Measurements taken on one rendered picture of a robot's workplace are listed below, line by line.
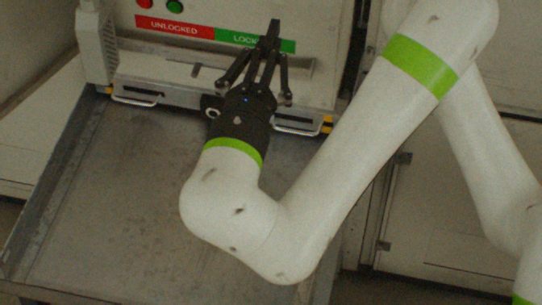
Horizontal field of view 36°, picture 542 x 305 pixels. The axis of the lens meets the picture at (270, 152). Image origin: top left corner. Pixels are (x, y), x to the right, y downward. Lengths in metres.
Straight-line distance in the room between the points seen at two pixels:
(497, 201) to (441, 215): 0.77
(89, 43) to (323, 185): 0.60
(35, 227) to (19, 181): 0.98
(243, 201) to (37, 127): 1.30
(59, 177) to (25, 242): 0.16
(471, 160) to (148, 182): 0.65
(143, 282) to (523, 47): 0.89
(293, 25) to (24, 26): 0.60
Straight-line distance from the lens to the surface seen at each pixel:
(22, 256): 1.66
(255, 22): 1.59
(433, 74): 1.22
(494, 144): 1.46
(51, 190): 1.73
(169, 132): 1.79
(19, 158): 2.56
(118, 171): 1.74
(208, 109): 1.75
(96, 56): 1.62
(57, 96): 2.25
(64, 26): 1.96
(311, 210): 1.21
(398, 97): 1.21
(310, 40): 1.59
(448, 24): 1.23
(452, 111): 1.44
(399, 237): 2.36
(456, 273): 2.48
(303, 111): 1.72
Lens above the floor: 2.21
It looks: 51 degrees down
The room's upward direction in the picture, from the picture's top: 1 degrees clockwise
